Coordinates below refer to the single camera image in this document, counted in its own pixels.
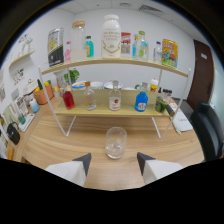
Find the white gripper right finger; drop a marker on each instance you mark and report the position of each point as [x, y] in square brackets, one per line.
[156, 170]

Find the orange basket with items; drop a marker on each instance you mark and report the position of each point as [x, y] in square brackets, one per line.
[42, 95]

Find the black bag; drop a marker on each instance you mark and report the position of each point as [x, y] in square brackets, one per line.
[13, 134]

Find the wooden wall shelf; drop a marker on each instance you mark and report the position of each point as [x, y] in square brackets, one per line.
[21, 58]

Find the red and white carton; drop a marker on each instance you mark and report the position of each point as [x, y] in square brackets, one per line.
[126, 45]

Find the blue liquid bottle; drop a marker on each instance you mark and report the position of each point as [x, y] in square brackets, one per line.
[141, 101]

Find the small white and blue bottle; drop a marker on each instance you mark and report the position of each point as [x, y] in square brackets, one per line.
[34, 106]

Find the clear bottle with blue cap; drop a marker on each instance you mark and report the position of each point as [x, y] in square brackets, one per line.
[157, 54]

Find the glass jar with cork lid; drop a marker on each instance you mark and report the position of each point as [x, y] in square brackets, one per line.
[78, 41]

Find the white paper sheet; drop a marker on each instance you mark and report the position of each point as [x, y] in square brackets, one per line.
[181, 121]

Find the clear bottle with orange cap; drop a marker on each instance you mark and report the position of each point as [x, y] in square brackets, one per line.
[89, 100]

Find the clear bottle with green cap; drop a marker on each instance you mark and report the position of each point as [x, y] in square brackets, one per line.
[143, 48]

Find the clear bottle with peach label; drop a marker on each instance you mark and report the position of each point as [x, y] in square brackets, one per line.
[115, 100]

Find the clear drinking glass with ice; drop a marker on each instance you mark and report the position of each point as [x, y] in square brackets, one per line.
[116, 143]

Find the red liquid bottle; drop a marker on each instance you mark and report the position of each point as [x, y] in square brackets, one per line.
[68, 100]

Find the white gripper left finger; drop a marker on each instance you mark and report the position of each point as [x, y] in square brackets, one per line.
[71, 171]

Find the yellow colourful drink can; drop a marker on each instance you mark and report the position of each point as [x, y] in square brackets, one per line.
[170, 53]

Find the white vase with flowers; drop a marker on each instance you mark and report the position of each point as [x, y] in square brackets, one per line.
[27, 45]

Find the slim light blue bottle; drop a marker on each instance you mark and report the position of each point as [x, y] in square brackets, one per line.
[135, 48]

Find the wooden two-tier rack, white frame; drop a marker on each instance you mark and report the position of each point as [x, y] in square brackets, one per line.
[110, 61]

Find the silver black soda water can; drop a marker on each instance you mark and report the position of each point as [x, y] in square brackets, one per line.
[55, 46]

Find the black chair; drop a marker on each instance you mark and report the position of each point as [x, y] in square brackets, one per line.
[208, 128]

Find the potted green plant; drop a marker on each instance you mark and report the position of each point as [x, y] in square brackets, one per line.
[74, 75]

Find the teal bottle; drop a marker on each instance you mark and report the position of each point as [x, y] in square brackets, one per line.
[89, 48]

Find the large white milk bottle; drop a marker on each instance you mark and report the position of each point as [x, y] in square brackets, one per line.
[111, 38]

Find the small pink bottle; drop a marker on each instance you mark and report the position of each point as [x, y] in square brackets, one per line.
[68, 53]

